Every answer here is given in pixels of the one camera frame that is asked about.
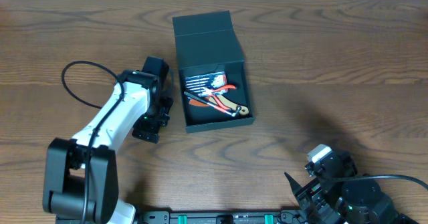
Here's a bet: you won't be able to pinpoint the red handled pliers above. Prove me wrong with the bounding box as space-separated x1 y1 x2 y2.
201 84 237 111

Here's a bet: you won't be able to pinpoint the black handled claw hammer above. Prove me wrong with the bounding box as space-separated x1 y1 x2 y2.
183 91 241 117

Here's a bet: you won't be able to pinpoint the blue precision screwdriver set case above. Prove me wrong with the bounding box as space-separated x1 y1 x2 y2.
185 72 227 97

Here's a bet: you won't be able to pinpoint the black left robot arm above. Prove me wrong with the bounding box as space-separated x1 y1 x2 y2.
42 57 173 224

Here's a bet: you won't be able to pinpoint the black mounting rail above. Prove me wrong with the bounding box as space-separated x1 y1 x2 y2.
134 210 309 224

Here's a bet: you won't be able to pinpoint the black box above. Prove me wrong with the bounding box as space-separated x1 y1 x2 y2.
173 11 255 133

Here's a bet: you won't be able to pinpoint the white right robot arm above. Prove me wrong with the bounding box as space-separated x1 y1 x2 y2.
284 146 427 224

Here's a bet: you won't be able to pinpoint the orange scraper wooden handle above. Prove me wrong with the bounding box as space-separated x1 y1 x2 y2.
189 96 249 116

